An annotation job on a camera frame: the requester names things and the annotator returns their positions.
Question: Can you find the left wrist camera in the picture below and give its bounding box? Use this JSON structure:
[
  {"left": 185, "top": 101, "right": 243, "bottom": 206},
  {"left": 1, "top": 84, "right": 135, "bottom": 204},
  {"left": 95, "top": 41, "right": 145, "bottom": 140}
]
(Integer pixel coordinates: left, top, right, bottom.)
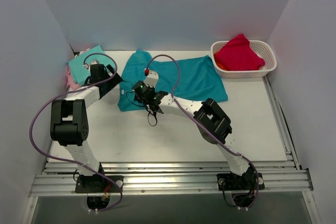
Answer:
[{"left": 83, "top": 60, "right": 99, "bottom": 71}]

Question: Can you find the black thin cable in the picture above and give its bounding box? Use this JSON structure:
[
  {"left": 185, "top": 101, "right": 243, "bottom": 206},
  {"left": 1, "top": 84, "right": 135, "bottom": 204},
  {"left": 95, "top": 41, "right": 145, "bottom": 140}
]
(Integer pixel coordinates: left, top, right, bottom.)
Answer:
[{"left": 125, "top": 90, "right": 159, "bottom": 127}]

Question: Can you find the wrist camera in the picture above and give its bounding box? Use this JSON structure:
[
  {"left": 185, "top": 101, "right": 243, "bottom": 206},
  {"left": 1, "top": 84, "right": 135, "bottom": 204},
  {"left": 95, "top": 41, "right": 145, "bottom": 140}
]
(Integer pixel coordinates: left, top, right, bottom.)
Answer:
[
  {"left": 83, "top": 60, "right": 99, "bottom": 71},
  {"left": 144, "top": 69, "right": 159, "bottom": 88}
]

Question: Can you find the folded mint green t-shirt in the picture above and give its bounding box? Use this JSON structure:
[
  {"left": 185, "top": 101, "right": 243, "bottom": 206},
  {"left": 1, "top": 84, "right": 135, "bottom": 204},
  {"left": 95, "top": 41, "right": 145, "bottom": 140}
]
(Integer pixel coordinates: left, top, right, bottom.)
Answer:
[{"left": 68, "top": 46, "right": 116, "bottom": 86}]

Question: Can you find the orange garment in basket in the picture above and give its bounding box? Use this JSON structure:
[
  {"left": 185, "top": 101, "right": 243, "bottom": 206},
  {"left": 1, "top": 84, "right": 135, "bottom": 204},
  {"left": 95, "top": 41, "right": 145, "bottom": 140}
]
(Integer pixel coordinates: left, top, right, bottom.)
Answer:
[{"left": 213, "top": 51, "right": 226, "bottom": 70}]

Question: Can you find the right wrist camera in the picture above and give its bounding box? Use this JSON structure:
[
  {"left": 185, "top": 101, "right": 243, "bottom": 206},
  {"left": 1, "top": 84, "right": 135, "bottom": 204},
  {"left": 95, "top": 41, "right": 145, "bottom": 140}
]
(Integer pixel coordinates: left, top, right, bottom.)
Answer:
[{"left": 144, "top": 69, "right": 159, "bottom": 88}]

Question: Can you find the folded pink t-shirt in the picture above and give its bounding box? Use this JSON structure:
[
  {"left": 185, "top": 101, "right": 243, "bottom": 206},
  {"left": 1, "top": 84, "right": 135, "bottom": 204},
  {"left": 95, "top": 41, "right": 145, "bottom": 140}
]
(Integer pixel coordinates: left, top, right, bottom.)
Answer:
[{"left": 66, "top": 66, "right": 80, "bottom": 91}]

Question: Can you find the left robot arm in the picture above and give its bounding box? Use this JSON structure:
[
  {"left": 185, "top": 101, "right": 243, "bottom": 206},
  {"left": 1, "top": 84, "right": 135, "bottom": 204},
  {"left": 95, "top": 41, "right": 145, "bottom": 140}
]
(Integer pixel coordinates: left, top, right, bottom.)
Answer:
[{"left": 50, "top": 63, "right": 122, "bottom": 192}]

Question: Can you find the red t-shirt in basket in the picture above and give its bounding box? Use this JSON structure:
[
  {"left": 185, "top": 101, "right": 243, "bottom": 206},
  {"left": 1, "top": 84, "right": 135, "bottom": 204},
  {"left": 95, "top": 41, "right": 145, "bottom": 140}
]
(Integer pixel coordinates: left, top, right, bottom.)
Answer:
[{"left": 216, "top": 34, "right": 265, "bottom": 71}]

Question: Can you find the white plastic basket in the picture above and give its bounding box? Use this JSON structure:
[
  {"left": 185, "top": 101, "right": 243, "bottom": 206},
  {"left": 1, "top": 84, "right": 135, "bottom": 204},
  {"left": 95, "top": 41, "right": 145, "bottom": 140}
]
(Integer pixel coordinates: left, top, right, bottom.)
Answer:
[{"left": 209, "top": 40, "right": 277, "bottom": 79}]

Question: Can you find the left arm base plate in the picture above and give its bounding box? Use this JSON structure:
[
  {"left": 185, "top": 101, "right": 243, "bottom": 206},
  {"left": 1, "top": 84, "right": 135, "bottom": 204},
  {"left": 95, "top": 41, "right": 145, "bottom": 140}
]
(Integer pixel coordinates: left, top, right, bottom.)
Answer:
[{"left": 75, "top": 175, "right": 120, "bottom": 194}]

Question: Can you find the aluminium rail frame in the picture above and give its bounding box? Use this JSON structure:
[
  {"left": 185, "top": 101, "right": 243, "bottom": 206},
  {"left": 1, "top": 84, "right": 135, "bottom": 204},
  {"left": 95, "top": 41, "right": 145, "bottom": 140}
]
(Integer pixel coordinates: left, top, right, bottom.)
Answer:
[{"left": 28, "top": 74, "right": 316, "bottom": 198}]

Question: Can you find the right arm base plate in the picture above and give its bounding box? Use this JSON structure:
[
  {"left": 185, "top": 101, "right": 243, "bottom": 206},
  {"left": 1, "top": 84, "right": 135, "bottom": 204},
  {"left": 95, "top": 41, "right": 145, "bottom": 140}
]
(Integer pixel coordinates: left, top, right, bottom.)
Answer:
[{"left": 216, "top": 173, "right": 265, "bottom": 191}]

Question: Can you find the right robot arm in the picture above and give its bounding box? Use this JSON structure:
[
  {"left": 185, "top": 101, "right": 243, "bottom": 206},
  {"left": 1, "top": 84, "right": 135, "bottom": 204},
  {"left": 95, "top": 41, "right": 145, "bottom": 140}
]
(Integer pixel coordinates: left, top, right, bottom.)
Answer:
[{"left": 132, "top": 81, "right": 258, "bottom": 189}]

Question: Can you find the teal t-shirt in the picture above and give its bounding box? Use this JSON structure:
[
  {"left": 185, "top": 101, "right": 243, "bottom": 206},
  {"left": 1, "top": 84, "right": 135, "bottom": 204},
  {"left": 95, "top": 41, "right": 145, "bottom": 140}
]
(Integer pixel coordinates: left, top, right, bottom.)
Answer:
[{"left": 118, "top": 50, "right": 228, "bottom": 112}]

